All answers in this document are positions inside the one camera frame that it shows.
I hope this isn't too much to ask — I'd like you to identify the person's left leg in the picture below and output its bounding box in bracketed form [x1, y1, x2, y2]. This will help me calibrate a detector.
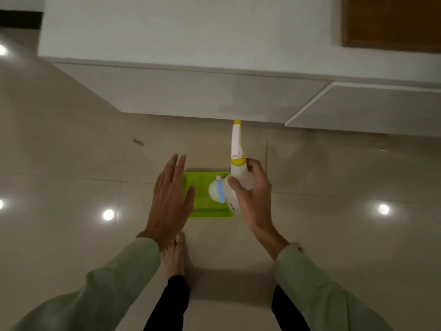
[143, 274, 191, 331]

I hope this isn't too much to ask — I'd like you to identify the person's right leg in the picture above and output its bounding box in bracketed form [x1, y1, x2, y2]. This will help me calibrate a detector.
[271, 285, 311, 331]

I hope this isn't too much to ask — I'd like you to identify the white cabinet door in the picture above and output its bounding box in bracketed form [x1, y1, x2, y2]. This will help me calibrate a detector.
[285, 81, 441, 138]

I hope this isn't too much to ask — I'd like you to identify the person's right hand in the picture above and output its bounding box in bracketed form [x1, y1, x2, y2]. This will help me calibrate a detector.
[227, 158, 290, 261]

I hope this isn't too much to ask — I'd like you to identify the person's left hand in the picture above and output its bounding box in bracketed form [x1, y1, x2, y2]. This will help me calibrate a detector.
[146, 154, 196, 252]

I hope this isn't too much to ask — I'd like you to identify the white cabinet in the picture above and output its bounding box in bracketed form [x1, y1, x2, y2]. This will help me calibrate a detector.
[37, 0, 441, 137]

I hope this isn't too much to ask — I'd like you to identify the person's right forearm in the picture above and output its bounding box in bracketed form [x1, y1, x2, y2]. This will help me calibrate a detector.
[274, 245, 394, 331]

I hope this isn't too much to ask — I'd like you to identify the green plastic tray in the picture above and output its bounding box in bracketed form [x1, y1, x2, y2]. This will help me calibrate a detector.
[182, 171, 236, 219]

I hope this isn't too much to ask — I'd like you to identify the brown wooden panel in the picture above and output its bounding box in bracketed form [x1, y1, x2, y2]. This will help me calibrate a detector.
[341, 0, 441, 54]

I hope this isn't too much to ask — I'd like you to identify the person's left forearm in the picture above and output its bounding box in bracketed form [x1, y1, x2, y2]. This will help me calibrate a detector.
[10, 237, 162, 331]

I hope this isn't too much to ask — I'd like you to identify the person's leg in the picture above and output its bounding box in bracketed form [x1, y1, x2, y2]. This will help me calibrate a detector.
[271, 285, 311, 331]
[143, 274, 191, 331]

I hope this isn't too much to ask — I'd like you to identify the person's left foot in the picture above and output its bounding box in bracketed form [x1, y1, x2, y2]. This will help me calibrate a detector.
[161, 232, 187, 282]

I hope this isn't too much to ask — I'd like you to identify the white sock with yellow stripes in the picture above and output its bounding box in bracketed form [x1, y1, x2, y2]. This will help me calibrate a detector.
[226, 119, 257, 217]

